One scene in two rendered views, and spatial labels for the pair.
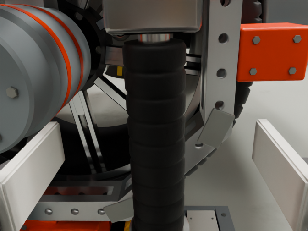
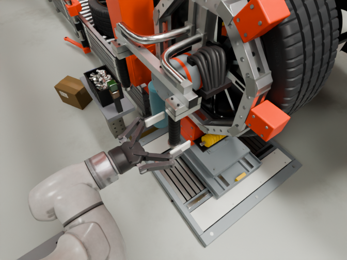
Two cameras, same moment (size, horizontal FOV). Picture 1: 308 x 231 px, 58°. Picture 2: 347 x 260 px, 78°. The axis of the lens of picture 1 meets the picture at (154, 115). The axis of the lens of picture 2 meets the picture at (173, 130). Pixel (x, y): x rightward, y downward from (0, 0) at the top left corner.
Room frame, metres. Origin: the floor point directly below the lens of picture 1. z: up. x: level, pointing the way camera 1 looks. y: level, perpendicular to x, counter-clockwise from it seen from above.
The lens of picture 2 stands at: (-0.08, -0.31, 1.36)
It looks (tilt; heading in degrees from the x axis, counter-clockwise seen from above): 53 degrees down; 52
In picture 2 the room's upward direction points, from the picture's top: straight up
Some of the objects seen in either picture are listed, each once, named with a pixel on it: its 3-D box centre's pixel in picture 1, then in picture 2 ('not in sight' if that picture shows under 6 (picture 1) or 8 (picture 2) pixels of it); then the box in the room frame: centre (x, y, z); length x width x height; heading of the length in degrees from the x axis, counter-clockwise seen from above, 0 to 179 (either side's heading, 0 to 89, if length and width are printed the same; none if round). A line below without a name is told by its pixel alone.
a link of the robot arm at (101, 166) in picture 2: not in sight; (103, 168); (-0.07, 0.01, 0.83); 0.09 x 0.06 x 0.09; 87
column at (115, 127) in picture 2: not in sight; (112, 114); (0.18, 0.74, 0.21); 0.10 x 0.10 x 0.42; 87
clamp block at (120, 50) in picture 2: not in sight; (126, 46); (0.21, 0.34, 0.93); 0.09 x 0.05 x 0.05; 177
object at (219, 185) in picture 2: not in sight; (213, 151); (0.57, 0.11, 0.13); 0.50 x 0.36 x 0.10; 87
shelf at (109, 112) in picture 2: not in sight; (106, 93); (0.18, 0.71, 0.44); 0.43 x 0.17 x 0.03; 87
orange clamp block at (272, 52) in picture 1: (264, 51); (266, 120); (0.39, -0.16, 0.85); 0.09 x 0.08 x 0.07; 87
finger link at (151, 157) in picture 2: not in sight; (153, 157); (0.05, -0.04, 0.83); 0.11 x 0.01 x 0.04; 136
